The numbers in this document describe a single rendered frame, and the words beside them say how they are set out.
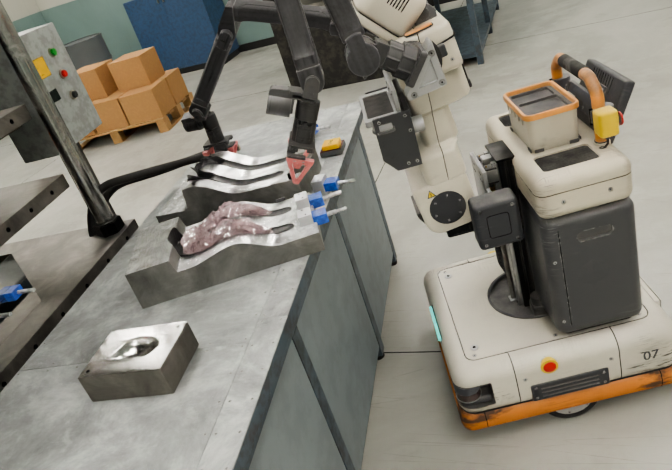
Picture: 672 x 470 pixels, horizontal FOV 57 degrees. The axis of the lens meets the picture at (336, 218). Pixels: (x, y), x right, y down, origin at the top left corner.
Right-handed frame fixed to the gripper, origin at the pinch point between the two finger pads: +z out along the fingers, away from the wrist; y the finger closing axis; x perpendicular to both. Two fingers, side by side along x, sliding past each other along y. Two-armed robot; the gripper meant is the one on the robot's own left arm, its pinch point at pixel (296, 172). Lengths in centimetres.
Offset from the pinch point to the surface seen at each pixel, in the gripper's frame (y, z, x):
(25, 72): -46, 0, -85
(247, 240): 7.9, 17.2, -9.9
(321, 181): -24.0, 11.7, 8.8
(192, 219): -30, 34, -29
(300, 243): 8.2, 15.7, 3.6
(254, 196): -24.9, 20.4, -10.4
